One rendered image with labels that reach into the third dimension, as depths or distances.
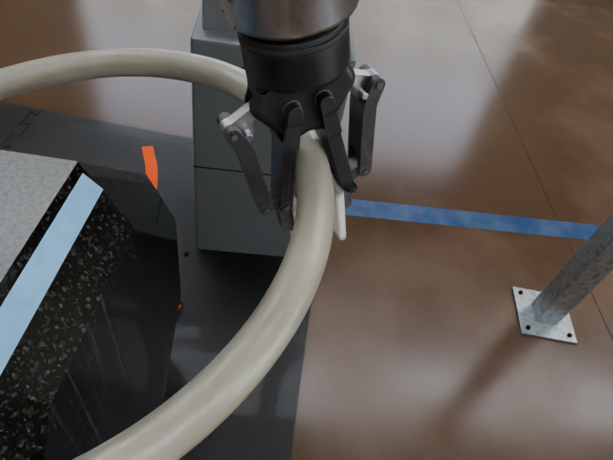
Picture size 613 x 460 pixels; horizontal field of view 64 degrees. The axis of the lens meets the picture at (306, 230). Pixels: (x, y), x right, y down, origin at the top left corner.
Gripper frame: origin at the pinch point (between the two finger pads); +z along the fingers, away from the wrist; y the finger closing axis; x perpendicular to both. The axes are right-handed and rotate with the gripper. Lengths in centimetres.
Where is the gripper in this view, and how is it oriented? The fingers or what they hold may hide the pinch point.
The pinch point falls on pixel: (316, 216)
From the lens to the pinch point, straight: 47.9
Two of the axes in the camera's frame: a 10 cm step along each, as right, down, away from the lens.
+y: -9.1, 3.7, -1.9
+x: 4.0, 6.8, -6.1
